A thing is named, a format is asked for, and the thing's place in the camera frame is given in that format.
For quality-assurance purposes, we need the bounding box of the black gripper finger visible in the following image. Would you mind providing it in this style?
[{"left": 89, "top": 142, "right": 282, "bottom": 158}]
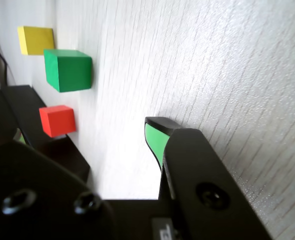
[
  {"left": 144, "top": 115, "right": 274, "bottom": 240},
  {"left": 0, "top": 127, "right": 120, "bottom": 240}
]

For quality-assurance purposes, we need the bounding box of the red wooden cube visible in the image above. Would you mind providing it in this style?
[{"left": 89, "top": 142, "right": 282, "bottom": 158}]
[{"left": 38, "top": 105, "right": 77, "bottom": 139}]

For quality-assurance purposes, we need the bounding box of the green wooden cube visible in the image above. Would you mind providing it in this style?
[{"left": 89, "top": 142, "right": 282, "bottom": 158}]
[{"left": 43, "top": 48, "right": 93, "bottom": 94}]

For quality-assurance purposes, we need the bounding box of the black cardboard box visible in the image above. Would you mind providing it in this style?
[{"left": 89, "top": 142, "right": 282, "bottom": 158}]
[{"left": 0, "top": 84, "right": 48, "bottom": 151}]

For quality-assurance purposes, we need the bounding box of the yellow wooden cube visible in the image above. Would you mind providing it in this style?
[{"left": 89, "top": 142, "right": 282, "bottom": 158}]
[{"left": 17, "top": 25, "right": 56, "bottom": 56}]

